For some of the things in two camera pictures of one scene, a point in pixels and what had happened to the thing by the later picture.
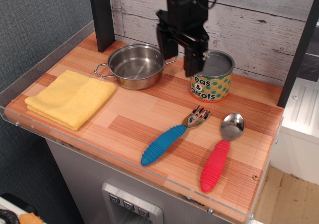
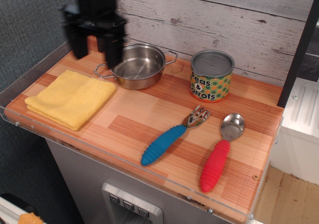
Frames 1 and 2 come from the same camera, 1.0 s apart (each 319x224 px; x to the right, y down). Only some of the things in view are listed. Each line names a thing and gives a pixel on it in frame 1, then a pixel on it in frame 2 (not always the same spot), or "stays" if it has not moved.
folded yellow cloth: (72, 100) stays
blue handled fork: (163, 142) stays
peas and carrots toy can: (212, 84) stays
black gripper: (185, 18) → (95, 14)
